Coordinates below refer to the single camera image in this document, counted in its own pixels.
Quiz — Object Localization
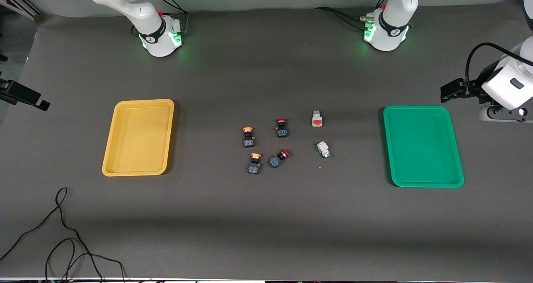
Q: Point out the green plastic tray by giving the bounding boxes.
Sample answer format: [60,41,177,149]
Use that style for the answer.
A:
[383,105,465,188]

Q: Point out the yellow plastic tray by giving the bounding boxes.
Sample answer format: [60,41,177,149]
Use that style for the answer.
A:
[102,99,175,177]

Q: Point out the thin black loose cable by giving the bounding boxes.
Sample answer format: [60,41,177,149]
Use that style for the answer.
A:
[0,187,127,283]

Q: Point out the black left arm base cables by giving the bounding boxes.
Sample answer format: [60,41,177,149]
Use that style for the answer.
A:
[314,0,390,29]

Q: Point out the black arm base cables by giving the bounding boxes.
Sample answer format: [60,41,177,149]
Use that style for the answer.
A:
[314,0,390,29]
[148,0,190,38]

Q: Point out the black right arm base cables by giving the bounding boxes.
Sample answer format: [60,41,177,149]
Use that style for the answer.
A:
[148,0,190,38]

